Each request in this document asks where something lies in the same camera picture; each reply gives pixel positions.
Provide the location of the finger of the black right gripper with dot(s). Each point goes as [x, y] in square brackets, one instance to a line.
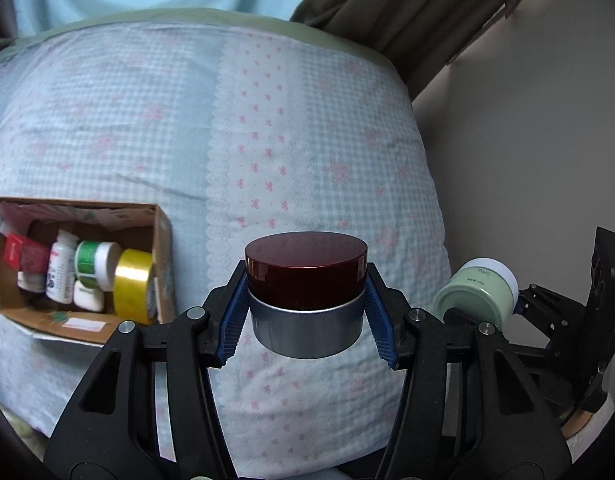
[554, 315]

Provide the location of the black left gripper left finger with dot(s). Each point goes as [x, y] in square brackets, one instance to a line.
[145, 409]

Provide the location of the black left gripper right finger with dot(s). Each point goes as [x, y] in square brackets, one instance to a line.
[468, 408]

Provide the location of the pale green cream jar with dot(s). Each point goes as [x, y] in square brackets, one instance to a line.
[483, 288]

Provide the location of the yellow packing tape roll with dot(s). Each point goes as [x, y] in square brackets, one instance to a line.
[134, 287]

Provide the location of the red Marubi carton box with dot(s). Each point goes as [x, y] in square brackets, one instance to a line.
[25, 255]

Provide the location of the red lidded silver jar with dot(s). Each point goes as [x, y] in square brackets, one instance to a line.
[307, 292]

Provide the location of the grey white round jar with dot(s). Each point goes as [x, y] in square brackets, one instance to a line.
[88, 299]

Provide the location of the green labelled white jar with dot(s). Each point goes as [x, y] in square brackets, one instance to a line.
[96, 264]

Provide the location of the white pill bottle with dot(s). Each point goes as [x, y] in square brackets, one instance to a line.
[61, 273]

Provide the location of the open cardboard box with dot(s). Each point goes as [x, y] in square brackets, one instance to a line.
[142, 227]

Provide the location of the small white jar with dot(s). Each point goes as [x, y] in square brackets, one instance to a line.
[31, 282]

